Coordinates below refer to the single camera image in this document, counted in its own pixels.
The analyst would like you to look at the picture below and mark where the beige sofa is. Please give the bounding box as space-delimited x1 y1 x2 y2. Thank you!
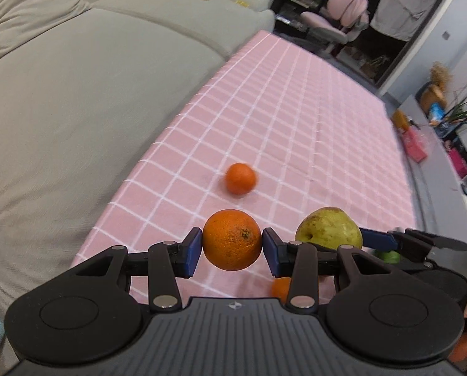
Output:
0 0 276 376

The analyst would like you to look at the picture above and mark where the hanging grey cloth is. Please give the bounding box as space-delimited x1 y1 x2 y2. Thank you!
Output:
370 0 438 42

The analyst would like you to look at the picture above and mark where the large orange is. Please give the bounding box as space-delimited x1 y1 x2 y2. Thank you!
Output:
203 209 263 271

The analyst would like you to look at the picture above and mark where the green potted plant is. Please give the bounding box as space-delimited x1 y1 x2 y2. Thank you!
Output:
445 86 467 132

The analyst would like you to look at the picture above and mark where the small tangerine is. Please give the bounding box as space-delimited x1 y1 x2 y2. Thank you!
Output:
225 162 258 196
271 277 293 305

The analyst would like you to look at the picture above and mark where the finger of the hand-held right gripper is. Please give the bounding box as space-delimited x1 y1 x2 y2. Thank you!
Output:
359 226 467 264

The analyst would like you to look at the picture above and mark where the green fruit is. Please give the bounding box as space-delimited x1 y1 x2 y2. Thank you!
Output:
376 248 402 265

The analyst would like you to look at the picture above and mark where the pink office chair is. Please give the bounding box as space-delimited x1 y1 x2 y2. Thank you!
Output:
299 0 371 53

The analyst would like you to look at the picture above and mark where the pink checked tablecloth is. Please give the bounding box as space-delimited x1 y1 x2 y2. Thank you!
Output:
69 29 419 311

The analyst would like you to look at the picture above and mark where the orange vase with dried flowers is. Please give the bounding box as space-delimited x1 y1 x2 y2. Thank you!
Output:
419 61 453 113

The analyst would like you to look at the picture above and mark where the pink box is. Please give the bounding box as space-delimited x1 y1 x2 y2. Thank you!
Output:
402 127 430 162

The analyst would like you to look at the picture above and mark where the orange jar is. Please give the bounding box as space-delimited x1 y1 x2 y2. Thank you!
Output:
391 109 410 132

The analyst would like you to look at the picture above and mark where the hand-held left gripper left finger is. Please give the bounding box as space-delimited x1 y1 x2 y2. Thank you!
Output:
67 227 203 311

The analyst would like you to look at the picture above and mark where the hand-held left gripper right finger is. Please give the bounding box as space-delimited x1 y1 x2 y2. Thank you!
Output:
262 227 395 309

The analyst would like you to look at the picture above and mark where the blue packet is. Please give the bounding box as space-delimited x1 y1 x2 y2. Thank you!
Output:
428 102 447 127

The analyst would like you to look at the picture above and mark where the yellow-green pear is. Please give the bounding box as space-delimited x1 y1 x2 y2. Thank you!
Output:
295 206 363 250

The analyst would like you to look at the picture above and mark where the grey low cabinet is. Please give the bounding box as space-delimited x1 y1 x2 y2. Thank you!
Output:
398 94 467 251

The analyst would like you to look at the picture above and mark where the magenta box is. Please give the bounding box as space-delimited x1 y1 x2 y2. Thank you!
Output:
449 148 467 179

